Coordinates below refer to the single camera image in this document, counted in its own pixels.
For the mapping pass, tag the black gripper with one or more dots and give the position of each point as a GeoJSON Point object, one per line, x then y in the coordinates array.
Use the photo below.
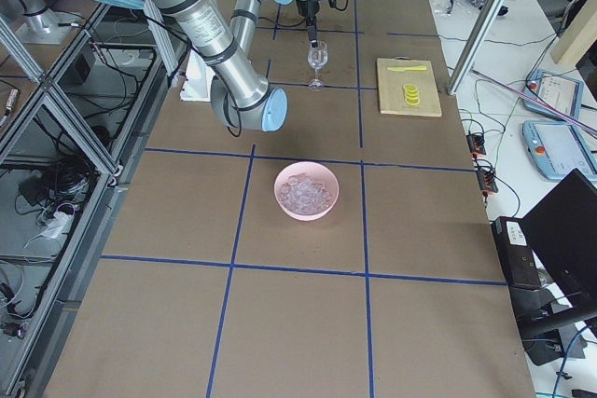
{"type": "Point", "coordinates": [308, 8]}

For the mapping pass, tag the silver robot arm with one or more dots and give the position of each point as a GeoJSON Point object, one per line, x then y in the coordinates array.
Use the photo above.
{"type": "Point", "coordinates": [241, 98]}

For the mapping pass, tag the clear wine glass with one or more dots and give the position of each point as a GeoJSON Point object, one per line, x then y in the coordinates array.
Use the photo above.
{"type": "Point", "coordinates": [317, 59]}

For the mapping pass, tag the pile of ice cubes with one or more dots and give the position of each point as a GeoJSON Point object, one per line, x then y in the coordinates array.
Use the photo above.
{"type": "Point", "coordinates": [303, 195]}

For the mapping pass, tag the yellow plastic knife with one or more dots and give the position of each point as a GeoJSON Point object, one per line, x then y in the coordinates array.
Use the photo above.
{"type": "Point", "coordinates": [402, 69]}

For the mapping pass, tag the bamboo cutting board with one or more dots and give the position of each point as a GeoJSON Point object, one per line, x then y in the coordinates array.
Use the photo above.
{"type": "Point", "coordinates": [391, 93]}

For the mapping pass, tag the pink bowl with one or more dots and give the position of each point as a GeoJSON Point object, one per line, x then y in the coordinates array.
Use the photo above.
{"type": "Point", "coordinates": [318, 172]}

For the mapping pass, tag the orange connector block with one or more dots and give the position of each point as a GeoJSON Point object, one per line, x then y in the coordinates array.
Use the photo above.
{"type": "Point", "coordinates": [476, 144]}
{"type": "Point", "coordinates": [486, 180]}

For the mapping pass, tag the blue teach pendant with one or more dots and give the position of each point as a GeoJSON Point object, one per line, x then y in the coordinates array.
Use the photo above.
{"type": "Point", "coordinates": [561, 92]}
{"type": "Point", "coordinates": [557, 148]}

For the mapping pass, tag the black box with label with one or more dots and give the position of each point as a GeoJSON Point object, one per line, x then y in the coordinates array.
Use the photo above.
{"type": "Point", "coordinates": [516, 257]}

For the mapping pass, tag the black laptop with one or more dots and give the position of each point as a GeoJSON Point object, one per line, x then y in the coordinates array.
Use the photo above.
{"type": "Point", "coordinates": [561, 229]}

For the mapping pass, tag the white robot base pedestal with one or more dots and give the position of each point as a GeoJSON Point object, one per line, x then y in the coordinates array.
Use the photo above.
{"type": "Point", "coordinates": [198, 79]}

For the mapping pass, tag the aluminium frame strut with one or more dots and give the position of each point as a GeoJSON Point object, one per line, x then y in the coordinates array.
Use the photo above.
{"type": "Point", "coordinates": [482, 26]}

